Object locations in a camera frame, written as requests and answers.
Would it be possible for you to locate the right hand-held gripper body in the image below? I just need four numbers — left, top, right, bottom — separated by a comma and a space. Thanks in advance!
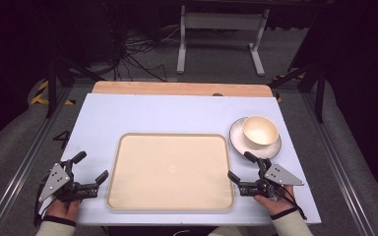
238, 158, 306, 200

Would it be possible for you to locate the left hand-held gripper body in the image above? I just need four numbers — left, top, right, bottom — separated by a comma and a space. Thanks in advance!
37, 159, 99, 204

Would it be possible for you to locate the person's right hand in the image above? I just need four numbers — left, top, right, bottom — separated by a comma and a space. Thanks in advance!
253, 184, 297, 216

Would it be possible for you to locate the person's left hand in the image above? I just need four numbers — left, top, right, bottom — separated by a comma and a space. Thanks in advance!
44, 199, 82, 223

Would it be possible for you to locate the cream dark-rimmed plate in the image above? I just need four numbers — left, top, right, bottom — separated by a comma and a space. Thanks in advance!
228, 116, 283, 160

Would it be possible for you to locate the cream bowl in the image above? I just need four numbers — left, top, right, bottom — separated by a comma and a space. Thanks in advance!
241, 114, 281, 149

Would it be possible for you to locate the beige plastic tray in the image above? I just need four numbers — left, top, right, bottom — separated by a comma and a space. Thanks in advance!
105, 132, 237, 211

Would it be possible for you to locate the yellow black hazard tape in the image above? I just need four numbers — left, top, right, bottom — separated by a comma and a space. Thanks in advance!
272, 72, 307, 104
29, 79, 77, 107

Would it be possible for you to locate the black tripod stand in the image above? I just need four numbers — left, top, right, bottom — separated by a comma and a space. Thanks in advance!
43, 53, 106, 120
268, 60, 328, 125

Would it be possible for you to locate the light blue table mat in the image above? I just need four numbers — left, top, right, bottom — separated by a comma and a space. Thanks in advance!
41, 92, 323, 228

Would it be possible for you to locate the white metal stand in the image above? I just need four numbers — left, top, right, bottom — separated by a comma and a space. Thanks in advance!
175, 4, 271, 78

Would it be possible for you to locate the right hand-held gripper black cable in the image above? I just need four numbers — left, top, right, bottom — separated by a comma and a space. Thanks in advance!
273, 184, 309, 221

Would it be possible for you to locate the hand-held gripper black cable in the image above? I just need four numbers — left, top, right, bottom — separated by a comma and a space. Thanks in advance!
273, 184, 309, 221
32, 178, 53, 228

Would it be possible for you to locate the left hand-held gripper black cable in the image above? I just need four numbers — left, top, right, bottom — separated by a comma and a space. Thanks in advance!
32, 178, 53, 228

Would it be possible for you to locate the aluminium floor rail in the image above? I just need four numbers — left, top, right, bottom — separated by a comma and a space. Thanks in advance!
299, 91, 375, 236
0, 86, 75, 236

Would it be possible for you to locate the bundle of black floor cables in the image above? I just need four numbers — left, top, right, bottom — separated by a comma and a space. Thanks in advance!
109, 24, 181, 83

